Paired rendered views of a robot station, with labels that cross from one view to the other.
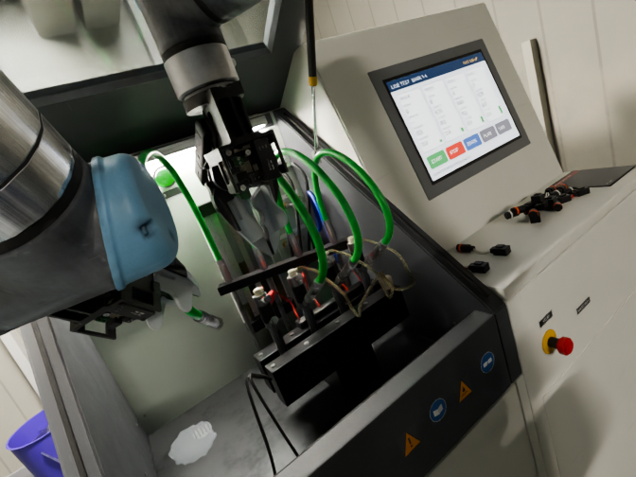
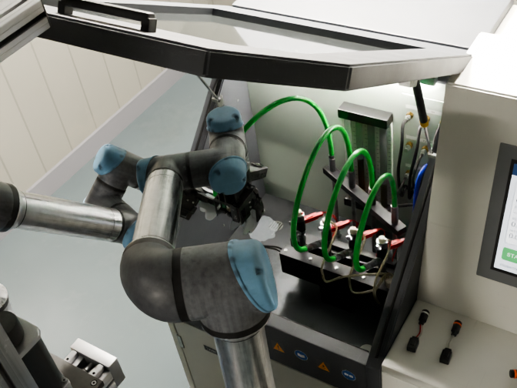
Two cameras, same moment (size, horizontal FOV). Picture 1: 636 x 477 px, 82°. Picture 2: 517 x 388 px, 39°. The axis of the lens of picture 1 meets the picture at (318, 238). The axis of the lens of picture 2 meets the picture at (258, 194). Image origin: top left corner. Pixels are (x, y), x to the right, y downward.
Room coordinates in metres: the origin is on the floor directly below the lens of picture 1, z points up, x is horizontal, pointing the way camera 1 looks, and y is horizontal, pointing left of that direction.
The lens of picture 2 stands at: (-0.01, -1.10, 2.49)
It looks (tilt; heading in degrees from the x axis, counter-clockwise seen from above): 42 degrees down; 65
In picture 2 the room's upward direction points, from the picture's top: 10 degrees counter-clockwise
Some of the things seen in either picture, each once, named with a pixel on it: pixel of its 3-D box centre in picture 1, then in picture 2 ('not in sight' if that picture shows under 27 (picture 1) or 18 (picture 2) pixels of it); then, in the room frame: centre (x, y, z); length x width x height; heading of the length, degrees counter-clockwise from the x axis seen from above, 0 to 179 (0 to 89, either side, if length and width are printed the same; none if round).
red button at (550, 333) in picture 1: (558, 344); not in sight; (0.63, -0.38, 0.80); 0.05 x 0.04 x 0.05; 117
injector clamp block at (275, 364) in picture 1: (340, 347); (343, 277); (0.72, 0.04, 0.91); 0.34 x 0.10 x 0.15; 117
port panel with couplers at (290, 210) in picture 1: (286, 203); (422, 148); (1.01, 0.05, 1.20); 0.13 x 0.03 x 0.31; 117
